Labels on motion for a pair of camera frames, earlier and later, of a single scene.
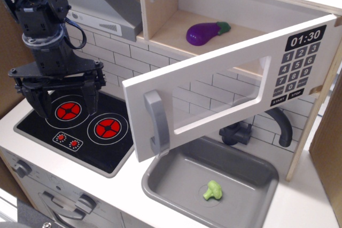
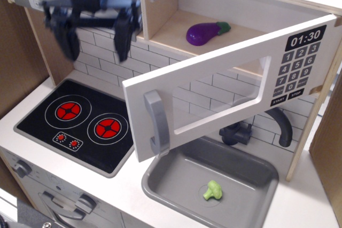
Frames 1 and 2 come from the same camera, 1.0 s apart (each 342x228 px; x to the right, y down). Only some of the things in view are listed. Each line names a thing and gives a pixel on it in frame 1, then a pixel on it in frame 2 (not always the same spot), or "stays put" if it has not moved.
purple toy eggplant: (199, 34) stays put
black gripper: (57, 66) -> (87, 8)
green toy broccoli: (214, 190) stays put
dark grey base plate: (27, 213) stays put
